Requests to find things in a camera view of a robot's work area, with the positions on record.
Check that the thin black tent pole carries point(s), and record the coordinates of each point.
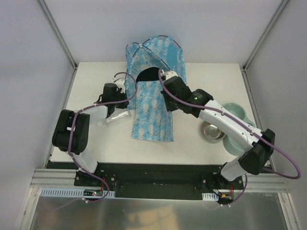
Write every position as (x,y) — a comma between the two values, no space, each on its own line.
(160,51)

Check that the aluminium front rail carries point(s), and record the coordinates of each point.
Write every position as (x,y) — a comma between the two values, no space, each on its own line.
(264,182)

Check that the aluminium frame post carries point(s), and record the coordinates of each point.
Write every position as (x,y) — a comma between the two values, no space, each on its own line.
(57,33)
(265,34)

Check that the right aluminium frame post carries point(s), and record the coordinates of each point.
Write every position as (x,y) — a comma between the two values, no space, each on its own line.
(265,34)

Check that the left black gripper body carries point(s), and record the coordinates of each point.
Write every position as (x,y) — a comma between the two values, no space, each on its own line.
(119,101)

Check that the blue snowman pet tent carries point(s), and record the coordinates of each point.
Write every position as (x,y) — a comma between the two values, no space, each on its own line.
(150,74)

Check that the green double pet bowl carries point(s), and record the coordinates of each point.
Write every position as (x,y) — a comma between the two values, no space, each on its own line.
(229,144)

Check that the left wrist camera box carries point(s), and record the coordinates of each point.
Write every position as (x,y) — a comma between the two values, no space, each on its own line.
(121,85)

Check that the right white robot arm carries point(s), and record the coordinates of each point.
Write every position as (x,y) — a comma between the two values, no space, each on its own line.
(255,143)

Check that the blue snowman tent mat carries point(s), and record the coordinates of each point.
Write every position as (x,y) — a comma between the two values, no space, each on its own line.
(152,121)

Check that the left aluminium frame post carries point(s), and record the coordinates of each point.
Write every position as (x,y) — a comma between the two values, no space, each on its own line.
(57,33)

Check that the stainless steel bowl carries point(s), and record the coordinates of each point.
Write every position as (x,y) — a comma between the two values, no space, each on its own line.
(211,132)

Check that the clear plastic water bottle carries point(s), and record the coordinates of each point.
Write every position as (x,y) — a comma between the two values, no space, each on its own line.
(118,117)

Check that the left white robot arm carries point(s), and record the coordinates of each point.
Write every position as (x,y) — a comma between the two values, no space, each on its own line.
(72,129)

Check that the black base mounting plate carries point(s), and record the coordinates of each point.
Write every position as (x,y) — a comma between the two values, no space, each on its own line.
(153,181)

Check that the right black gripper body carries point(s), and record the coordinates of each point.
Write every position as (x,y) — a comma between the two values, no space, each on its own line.
(168,100)

